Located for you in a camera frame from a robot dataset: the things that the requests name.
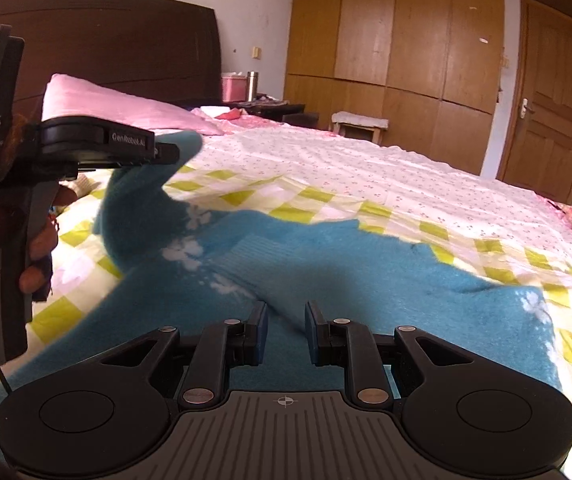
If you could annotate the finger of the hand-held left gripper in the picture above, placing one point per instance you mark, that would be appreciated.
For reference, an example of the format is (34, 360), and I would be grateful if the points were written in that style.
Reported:
(167, 152)

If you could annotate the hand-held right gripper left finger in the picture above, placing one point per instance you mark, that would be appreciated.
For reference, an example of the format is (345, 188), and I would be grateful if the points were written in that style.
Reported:
(261, 336)

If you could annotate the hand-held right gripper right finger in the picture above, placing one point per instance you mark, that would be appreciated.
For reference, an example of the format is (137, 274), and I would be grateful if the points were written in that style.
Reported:
(312, 336)

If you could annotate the blue fuzzy towel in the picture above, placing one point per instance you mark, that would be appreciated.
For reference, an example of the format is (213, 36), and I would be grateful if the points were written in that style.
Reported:
(365, 270)

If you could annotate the person's left hand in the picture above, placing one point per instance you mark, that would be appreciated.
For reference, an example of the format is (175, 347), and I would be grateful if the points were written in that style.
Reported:
(41, 240)

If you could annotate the pink pillow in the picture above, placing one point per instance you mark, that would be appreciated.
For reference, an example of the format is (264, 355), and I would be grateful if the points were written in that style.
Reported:
(116, 105)

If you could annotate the red cloth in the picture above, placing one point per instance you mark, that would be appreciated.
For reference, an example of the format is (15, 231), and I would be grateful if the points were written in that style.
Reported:
(228, 115)

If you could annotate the pink box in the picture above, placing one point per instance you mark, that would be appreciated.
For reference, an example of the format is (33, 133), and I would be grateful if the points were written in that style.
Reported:
(233, 87)

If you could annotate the steel thermos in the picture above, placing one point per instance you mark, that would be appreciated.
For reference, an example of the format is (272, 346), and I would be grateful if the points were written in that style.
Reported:
(251, 86)

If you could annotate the dark wooden headboard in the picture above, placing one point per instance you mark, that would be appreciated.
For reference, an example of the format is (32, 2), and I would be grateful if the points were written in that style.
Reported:
(116, 35)

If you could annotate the dark nightstand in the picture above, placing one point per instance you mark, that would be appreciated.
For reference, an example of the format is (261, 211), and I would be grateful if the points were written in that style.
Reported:
(286, 112)

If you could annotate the yellow-green checked sheet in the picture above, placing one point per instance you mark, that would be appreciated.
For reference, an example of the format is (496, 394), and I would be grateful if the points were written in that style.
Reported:
(465, 240)

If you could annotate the white floral bedsheet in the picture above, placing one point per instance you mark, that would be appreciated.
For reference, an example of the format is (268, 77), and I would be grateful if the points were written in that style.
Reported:
(365, 160)

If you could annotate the small cushioned stool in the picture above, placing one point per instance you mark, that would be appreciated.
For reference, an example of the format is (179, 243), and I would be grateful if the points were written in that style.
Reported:
(358, 121)

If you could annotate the wooden wardrobe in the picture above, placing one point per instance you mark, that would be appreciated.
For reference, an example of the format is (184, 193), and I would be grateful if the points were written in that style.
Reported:
(390, 35)

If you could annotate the wooden door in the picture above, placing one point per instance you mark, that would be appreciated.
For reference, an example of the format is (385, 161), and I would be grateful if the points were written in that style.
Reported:
(550, 110)

